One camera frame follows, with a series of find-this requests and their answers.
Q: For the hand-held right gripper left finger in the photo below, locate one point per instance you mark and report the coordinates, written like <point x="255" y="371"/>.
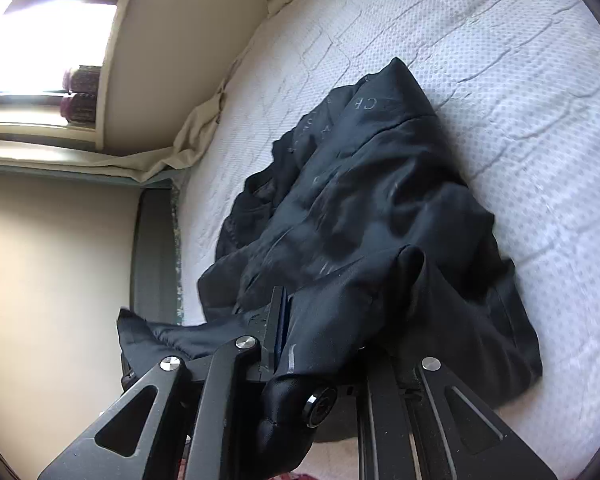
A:
<point x="281" y="335"/>

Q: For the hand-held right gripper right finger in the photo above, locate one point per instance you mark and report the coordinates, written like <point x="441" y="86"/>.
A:
<point x="380" y="425"/>

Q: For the dark navy buttoned jacket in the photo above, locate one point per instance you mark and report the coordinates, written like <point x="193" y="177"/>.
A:
<point x="370" y="200"/>

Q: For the dark grey bed headboard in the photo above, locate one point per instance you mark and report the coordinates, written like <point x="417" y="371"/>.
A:
<point x="150" y="260"/>

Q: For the dark red patterned container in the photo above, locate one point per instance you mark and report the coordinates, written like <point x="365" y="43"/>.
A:
<point x="80" y="109"/>
<point x="82" y="79"/>

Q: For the bed with white bedspread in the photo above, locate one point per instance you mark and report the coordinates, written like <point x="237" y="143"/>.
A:
<point x="480" y="35"/>

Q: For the bright window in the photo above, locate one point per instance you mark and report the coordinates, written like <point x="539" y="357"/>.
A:
<point x="55" y="10"/>

